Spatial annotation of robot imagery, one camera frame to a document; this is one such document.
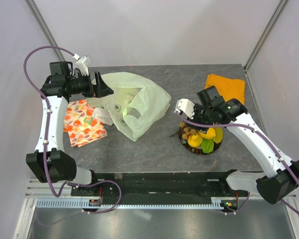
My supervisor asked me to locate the brown fake longan bunch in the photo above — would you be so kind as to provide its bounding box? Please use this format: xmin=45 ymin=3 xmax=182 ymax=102
xmin=170 ymin=121 xmax=197 ymax=140

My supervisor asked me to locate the aluminium frame post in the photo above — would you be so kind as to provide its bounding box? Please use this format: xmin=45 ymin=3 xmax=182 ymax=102
xmin=243 ymin=0 xmax=290 ymax=73
xmin=24 ymin=0 xmax=66 ymax=61

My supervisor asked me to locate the yellow fake fruit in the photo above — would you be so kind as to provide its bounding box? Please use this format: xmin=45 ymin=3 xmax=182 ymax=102
xmin=187 ymin=134 xmax=203 ymax=148

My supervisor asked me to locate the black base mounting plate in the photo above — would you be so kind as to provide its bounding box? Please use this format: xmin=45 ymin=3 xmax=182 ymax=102
xmin=69 ymin=173 xmax=247 ymax=199

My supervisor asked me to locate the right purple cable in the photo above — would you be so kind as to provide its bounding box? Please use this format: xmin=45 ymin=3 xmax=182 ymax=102
xmin=178 ymin=113 xmax=299 ymax=221

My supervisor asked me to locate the left aluminium frame post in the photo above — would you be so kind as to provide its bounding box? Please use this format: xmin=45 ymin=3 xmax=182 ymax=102
xmin=24 ymin=0 xmax=66 ymax=61

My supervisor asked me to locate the right aluminium frame post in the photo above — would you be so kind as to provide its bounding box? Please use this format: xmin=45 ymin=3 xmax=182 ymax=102
xmin=243 ymin=0 xmax=290 ymax=73

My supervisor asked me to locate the green fake fruit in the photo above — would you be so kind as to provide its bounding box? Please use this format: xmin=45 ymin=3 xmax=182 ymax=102
xmin=201 ymin=139 xmax=214 ymax=154

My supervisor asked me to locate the light green plastic bag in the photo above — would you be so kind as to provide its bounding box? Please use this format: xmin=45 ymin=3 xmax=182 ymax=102
xmin=87 ymin=72 xmax=171 ymax=141

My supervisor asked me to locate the orange fake citrus fruit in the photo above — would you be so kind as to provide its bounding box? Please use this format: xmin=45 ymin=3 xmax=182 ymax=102
xmin=198 ymin=128 xmax=216 ymax=139

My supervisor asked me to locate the white crumpled cloth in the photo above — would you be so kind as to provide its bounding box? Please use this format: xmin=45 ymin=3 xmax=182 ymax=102
xmin=92 ymin=108 xmax=113 ymax=126

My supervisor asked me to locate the orange floral cloth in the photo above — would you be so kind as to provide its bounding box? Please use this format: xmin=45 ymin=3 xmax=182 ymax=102
xmin=63 ymin=100 xmax=108 ymax=147

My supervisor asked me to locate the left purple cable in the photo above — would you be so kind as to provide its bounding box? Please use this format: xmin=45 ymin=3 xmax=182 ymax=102
xmin=23 ymin=46 xmax=123 ymax=226

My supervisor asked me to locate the orange folded cloth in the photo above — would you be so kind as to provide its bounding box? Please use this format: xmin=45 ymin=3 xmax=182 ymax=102
xmin=205 ymin=74 xmax=245 ymax=105

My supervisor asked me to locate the dark rimmed ceramic plate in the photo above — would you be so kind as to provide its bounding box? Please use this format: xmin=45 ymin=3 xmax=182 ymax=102
xmin=179 ymin=130 xmax=222 ymax=155

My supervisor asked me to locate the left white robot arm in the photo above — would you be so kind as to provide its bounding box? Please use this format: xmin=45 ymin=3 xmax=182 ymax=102
xmin=26 ymin=56 xmax=113 ymax=196

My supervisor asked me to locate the aluminium front rail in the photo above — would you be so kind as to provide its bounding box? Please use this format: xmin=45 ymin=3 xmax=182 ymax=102
xmin=24 ymin=178 xmax=297 ymax=199

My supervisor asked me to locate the grey slotted cable duct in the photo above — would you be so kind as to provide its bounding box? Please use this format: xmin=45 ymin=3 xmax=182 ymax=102
xmin=36 ymin=196 xmax=240 ymax=209

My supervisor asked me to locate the purple cable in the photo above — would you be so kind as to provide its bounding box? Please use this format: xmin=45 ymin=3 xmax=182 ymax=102
xmin=23 ymin=46 xmax=123 ymax=226
xmin=178 ymin=113 xmax=299 ymax=221

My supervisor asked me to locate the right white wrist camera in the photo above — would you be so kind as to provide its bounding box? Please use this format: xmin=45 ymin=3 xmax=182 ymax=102
xmin=174 ymin=99 xmax=196 ymax=120

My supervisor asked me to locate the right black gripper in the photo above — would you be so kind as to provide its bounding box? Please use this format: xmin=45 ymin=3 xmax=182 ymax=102
xmin=184 ymin=101 xmax=213 ymax=134

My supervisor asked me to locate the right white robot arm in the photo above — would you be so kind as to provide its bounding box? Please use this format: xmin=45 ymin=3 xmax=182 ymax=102
xmin=178 ymin=86 xmax=299 ymax=204

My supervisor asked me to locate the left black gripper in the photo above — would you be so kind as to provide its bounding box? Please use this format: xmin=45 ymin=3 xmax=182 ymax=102
xmin=66 ymin=71 xmax=113 ymax=98

